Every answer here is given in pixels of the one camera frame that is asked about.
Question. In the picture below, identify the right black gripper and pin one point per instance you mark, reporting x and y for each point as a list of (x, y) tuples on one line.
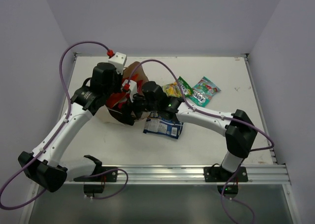
[(126, 115)]

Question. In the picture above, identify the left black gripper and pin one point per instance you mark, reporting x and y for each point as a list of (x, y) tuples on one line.
[(117, 85)]

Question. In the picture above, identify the red snack bag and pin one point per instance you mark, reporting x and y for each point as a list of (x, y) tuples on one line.
[(119, 98)]

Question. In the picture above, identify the beige paper bag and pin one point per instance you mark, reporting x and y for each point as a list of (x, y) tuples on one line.
[(113, 111)]

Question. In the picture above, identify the blue snack bag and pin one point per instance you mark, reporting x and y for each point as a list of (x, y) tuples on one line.
[(156, 124)]

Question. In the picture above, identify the green yellow candy bag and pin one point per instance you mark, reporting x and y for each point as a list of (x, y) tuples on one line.
[(182, 88)]

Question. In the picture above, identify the teal snack bag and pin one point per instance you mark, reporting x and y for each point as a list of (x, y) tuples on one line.
[(203, 92)]

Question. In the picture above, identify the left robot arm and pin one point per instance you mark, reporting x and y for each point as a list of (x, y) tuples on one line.
[(43, 164)]

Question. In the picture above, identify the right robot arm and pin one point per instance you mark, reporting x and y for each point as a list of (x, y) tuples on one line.
[(236, 127)]

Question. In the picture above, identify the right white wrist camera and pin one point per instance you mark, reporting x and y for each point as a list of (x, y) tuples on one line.
[(129, 87)]

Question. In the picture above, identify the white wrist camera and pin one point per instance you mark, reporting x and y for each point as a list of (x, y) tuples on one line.
[(118, 60), (129, 87)]

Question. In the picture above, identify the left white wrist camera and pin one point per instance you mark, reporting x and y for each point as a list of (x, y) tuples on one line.
[(118, 60)]

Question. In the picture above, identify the left black base bracket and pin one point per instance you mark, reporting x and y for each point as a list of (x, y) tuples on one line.
[(98, 188)]

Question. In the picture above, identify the black base bracket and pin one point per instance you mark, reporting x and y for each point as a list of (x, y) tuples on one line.
[(221, 182), (98, 188)]

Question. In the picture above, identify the right black base bracket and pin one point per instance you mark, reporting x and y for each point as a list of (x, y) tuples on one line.
[(221, 182)]

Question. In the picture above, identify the aluminium mounting rail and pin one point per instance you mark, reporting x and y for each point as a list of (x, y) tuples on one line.
[(262, 174)]

